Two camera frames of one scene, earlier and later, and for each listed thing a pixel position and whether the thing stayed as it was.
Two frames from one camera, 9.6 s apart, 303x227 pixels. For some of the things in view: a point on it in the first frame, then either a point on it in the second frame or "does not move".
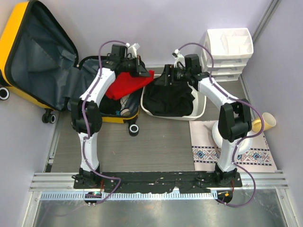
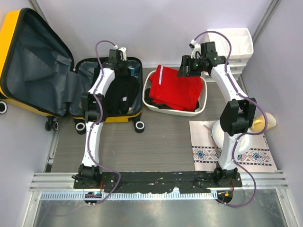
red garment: x=125 y=82 to x=181 y=93
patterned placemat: x=258 y=158 does not move
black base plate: x=159 y=182 does not move
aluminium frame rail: x=64 y=181 does not move
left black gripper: x=142 y=71 to x=125 y=73
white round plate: x=244 y=146 does not move
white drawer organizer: x=231 y=48 does not move
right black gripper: x=164 y=80 to x=186 y=62
